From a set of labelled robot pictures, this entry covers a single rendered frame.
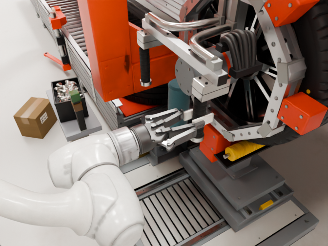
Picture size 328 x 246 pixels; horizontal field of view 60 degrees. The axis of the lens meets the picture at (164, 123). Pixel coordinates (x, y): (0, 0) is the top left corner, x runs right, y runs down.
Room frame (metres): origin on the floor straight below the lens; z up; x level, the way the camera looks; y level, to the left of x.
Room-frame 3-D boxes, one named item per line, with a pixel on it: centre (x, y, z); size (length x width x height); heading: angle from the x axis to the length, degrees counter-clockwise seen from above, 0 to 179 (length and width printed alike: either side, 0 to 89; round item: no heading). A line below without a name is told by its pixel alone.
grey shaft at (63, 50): (2.20, 0.85, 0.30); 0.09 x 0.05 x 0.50; 30
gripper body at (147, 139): (0.54, 0.04, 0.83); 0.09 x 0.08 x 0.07; 120
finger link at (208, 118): (0.60, -0.11, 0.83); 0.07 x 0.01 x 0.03; 119
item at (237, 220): (0.97, -0.37, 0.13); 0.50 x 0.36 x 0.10; 30
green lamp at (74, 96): (0.98, 0.38, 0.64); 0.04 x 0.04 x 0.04; 30
